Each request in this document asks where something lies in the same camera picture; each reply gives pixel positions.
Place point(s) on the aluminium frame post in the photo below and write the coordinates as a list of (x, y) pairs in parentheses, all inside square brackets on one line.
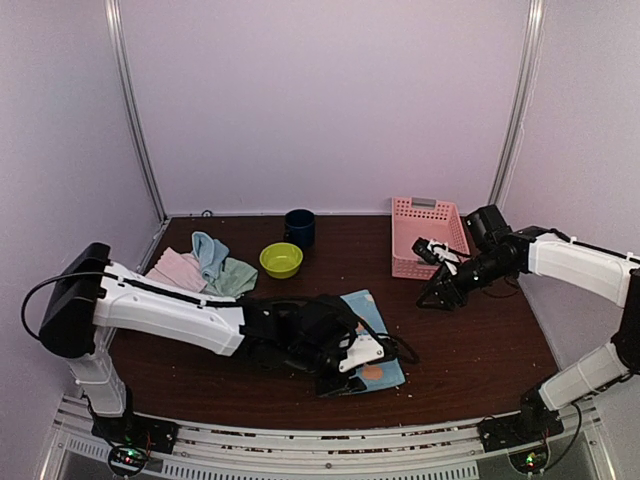
[(117, 38), (524, 88)]

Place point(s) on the dark blue mug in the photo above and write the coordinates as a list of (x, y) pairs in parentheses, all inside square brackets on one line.
[(300, 228)]

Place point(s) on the right aluminium frame post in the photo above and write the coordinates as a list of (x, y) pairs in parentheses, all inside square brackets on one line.
[(524, 88)]

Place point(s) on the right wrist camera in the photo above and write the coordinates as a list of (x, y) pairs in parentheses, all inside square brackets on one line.
[(432, 252)]

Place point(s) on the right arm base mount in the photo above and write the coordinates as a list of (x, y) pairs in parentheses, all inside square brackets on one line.
[(526, 444)]

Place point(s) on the pink perforated plastic basket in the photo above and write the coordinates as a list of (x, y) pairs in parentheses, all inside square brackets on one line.
[(414, 218)]

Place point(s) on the lime green bowl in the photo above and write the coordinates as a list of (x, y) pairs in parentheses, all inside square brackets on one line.
[(281, 260)]

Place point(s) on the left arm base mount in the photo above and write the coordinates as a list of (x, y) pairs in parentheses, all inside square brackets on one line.
[(132, 441)]

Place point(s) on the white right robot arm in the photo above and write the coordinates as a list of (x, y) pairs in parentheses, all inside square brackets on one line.
[(583, 281)]

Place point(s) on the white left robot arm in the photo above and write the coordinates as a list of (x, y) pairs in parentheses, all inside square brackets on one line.
[(66, 313)]

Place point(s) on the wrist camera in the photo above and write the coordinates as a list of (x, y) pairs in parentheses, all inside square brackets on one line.
[(365, 350), (432, 252)]

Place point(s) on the aluminium front rail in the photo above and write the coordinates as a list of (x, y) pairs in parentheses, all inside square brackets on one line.
[(450, 450)]

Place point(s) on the mint green towel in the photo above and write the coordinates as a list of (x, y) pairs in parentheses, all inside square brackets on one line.
[(236, 279)]

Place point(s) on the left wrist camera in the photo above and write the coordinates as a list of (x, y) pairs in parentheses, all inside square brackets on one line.
[(365, 350)]

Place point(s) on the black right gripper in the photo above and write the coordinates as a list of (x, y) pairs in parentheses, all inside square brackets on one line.
[(444, 285)]

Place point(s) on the light blue towel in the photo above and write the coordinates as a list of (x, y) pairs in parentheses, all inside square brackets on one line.
[(210, 254)]

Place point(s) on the pink towel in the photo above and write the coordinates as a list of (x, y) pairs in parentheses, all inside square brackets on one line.
[(180, 270)]

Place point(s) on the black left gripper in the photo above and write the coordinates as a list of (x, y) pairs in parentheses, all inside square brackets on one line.
[(344, 386)]

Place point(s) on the patterned blue pastel towel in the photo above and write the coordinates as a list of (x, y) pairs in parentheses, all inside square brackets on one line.
[(376, 374)]

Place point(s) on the left aluminium frame post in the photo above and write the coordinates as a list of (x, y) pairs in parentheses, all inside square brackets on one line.
[(117, 38)]

